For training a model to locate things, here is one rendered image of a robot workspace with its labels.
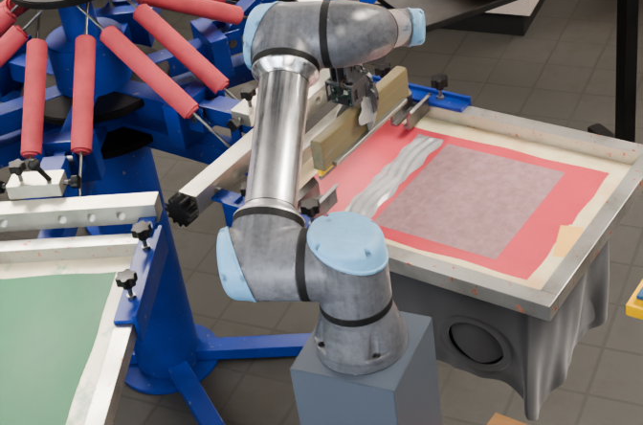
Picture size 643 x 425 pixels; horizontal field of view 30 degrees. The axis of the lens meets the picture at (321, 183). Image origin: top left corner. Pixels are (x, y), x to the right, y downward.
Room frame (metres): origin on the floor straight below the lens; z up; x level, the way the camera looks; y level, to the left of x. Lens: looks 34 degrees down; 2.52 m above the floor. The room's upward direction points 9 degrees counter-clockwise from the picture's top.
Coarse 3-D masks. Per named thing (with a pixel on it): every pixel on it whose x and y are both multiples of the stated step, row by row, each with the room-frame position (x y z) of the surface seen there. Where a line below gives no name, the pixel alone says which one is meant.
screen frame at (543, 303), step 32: (320, 128) 2.46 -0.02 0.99; (480, 128) 2.40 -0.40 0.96; (512, 128) 2.35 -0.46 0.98; (544, 128) 2.31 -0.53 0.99; (640, 160) 2.13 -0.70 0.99; (640, 192) 2.06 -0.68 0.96; (608, 224) 1.93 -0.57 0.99; (416, 256) 1.92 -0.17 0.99; (576, 256) 1.84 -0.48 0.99; (448, 288) 1.84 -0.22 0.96; (480, 288) 1.80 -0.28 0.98; (512, 288) 1.77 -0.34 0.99; (544, 288) 1.76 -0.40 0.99
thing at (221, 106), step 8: (208, 104) 2.57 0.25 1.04; (216, 104) 2.56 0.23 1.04; (224, 104) 2.56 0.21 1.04; (232, 104) 2.55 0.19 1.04; (208, 112) 2.56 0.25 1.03; (216, 112) 2.54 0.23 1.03; (224, 112) 2.52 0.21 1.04; (208, 120) 2.56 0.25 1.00; (216, 120) 2.54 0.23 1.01; (224, 120) 2.53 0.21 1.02; (248, 128) 2.48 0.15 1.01
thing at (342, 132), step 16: (384, 80) 2.38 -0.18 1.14; (400, 80) 2.41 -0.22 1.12; (384, 96) 2.35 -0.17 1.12; (400, 96) 2.40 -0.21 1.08; (352, 112) 2.26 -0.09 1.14; (384, 112) 2.34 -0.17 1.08; (336, 128) 2.21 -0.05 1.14; (352, 128) 2.25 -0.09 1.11; (320, 144) 2.16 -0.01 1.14; (336, 144) 2.20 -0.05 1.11; (320, 160) 2.16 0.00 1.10
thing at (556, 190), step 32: (384, 128) 2.47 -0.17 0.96; (416, 128) 2.45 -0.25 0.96; (352, 160) 2.36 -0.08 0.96; (384, 160) 2.34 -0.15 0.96; (448, 160) 2.30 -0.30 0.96; (480, 160) 2.27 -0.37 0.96; (512, 160) 2.26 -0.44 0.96; (544, 160) 2.24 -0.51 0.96; (480, 192) 2.15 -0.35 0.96; (512, 192) 2.13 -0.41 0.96; (544, 192) 2.11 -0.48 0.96; (576, 192) 2.10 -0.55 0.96
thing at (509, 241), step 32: (352, 192) 2.22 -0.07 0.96; (416, 192) 2.19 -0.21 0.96; (448, 192) 2.17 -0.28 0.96; (384, 224) 2.09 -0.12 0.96; (416, 224) 2.07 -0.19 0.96; (448, 224) 2.05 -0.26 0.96; (480, 224) 2.04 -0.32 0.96; (512, 224) 2.02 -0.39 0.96; (544, 224) 2.00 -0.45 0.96; (448, 256) 1.95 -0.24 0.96; (480, 256) 1.93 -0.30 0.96; (512, 256) 1.92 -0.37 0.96; (544, 256) 1.90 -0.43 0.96
